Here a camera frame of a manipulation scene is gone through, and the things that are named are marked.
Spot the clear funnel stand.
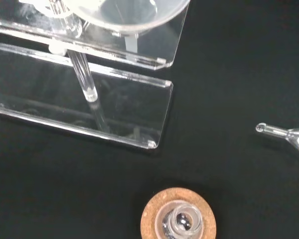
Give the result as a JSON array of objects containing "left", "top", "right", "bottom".
[{"left": 0, "top": 0, "right": 190, "bottom": 150}]

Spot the black cloth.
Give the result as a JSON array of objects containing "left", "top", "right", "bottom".
[{"left": 0, "top": 0, "right": 299, "bottom": 239}]

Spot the round-bottom glass flask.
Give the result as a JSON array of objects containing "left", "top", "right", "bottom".
[{"left": 155, "top": 200, "right": 205, "bottom": 239}]

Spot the cork ring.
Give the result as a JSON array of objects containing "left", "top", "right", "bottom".
[{"left": 140, "top": 187, "right": 217, "bottom": 239}]

